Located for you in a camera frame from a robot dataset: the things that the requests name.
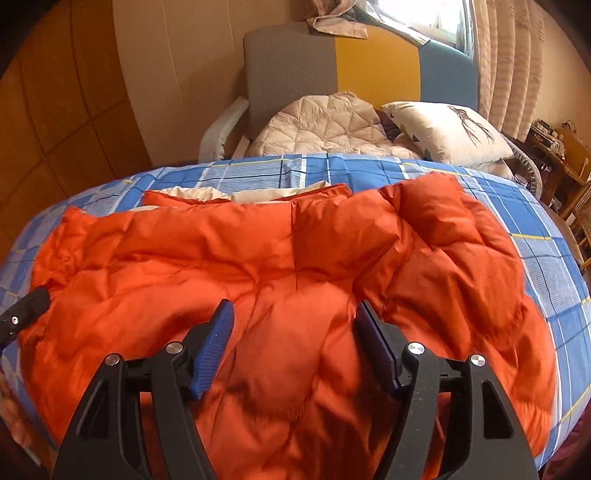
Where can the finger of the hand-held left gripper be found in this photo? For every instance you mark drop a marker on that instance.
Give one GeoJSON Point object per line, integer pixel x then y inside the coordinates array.
{"type": "Point", "coordinates": [25, 314]}

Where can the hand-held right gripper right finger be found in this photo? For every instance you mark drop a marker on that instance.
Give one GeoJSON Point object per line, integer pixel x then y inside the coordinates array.
{"type": "Point", "coordinates": [376, 346]}

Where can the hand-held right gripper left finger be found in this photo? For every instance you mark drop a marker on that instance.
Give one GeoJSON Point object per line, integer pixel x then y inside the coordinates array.
{"type": "Point", "coordinates": [214, 341]}

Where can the orange quilted puffer jacket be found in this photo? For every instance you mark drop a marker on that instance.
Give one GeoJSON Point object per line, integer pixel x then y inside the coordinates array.
{"type": "Point", "coordinates": [286, 258]}

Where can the bed with blue plaid sheet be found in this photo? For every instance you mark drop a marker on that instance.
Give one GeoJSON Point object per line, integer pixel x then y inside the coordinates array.
{"type": "Point", "coordinates": [545, 286]}

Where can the wooden panelled wardrobe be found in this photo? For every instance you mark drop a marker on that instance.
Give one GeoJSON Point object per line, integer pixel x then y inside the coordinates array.
{"type": "Point", "coordinates": [69, 115]}

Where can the white pillow with dark print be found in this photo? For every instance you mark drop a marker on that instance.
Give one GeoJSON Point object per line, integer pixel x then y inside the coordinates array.
{"type": "Point", "coordinates": [443, 129]}

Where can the beige quilted jacket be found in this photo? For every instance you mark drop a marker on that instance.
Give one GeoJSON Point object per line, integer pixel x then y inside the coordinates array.
{"type": "Point", "coordinates": [323, 124]}

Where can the brown rattan chair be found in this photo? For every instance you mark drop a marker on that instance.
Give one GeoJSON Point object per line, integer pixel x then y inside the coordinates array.
{"type": "Point", "coordinates": [581, 207]}

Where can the cluttered wooden side table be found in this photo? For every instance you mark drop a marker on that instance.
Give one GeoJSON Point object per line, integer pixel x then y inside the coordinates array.
{"type": "Point", "coordinates": [563, 157]}

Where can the grey yellow blue headboard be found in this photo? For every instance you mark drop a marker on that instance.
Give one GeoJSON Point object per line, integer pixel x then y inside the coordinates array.
{"type": "Point", "coordinates": [291, 69]}

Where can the hanging pink patterned curtain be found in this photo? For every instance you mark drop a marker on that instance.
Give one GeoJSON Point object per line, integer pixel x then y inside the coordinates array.
{"type": "Point", "coordinates": [508, 64]}

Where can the bunched pink patterned curtain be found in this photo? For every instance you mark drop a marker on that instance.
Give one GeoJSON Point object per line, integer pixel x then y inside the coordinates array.
{"type": "Point", "coordinates": [341, 21]}

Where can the bright window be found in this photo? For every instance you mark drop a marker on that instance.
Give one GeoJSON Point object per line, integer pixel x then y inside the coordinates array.
{"type": "Point", "coordinates": [443, 18]}

